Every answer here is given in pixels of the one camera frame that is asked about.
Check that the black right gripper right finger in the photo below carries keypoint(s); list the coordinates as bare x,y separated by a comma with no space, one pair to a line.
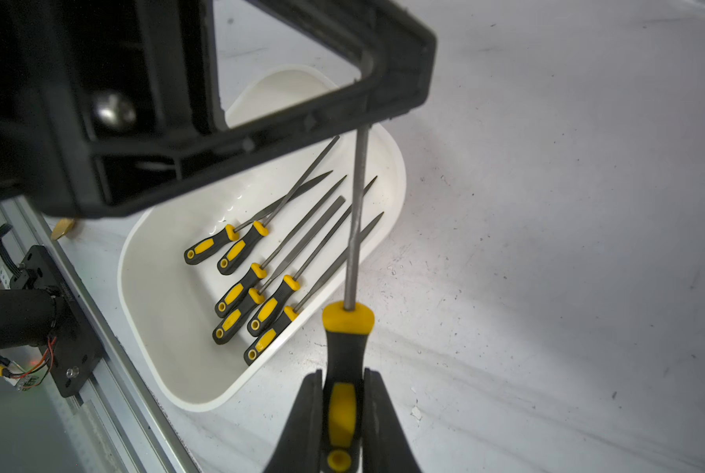
385,447

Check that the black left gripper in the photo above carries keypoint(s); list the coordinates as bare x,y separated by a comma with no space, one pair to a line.
106,107

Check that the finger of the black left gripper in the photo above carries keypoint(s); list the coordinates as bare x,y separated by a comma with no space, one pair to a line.
394,53

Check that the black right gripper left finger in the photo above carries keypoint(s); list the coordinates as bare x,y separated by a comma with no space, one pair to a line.
298,449

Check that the file tool yellow black handle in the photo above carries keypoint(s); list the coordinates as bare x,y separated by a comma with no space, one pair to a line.
347,325

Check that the white storage box tray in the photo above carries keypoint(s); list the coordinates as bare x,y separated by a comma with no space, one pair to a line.
170,304

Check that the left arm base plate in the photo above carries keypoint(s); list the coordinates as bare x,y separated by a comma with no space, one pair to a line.
61,320

